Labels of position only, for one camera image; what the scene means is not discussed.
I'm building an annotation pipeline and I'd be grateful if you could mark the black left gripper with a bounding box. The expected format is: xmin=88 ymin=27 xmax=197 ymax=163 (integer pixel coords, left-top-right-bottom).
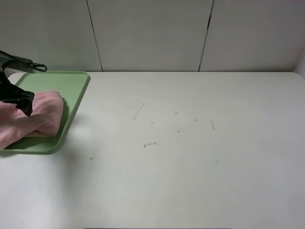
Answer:
xmin=0 ymin=69 xmax=35 ymax=116

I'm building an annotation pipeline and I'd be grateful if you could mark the pink fluffy towel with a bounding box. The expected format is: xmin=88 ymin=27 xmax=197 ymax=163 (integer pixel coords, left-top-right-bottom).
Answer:
xmin=0 ymin=91 xmax=64 ymax=150

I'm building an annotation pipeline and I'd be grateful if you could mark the green plastic tray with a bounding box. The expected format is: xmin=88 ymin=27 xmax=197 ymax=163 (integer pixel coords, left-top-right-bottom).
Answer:
xmin=0 ymin=72 xmax=90 ymax=155

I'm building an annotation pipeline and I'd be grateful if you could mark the pink lint strip lower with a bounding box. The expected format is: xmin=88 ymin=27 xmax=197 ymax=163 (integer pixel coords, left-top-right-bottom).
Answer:
xmin=143 ymin=141 xmax=158 ymax=148

